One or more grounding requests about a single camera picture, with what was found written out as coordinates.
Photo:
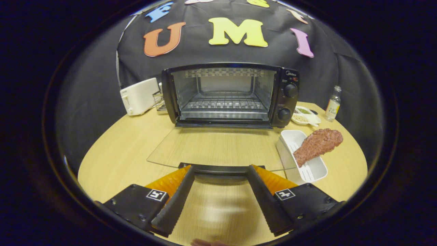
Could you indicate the black toaster oven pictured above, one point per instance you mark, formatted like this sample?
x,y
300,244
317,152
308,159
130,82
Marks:
x,y
286,100

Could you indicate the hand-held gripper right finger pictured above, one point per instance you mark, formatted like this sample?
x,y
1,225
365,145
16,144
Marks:
x,y
268,201

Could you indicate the small glass bottle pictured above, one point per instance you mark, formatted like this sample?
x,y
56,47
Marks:
x,y
333,107

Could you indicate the brown meat piece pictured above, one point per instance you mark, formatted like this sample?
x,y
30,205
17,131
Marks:
x,y
317,143

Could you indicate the white bread toaster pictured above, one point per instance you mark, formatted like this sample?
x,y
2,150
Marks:
x,y
140,97

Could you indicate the metal oven rack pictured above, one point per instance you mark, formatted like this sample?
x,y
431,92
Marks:
x,y
225,102

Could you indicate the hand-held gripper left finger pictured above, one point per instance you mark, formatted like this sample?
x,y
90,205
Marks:
x,y
175,201

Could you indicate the white divided seasoning dish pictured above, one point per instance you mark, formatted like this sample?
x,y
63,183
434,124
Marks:
x,y
307,118

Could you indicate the white rectangular tray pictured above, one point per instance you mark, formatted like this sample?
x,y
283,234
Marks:
x,y
314,172

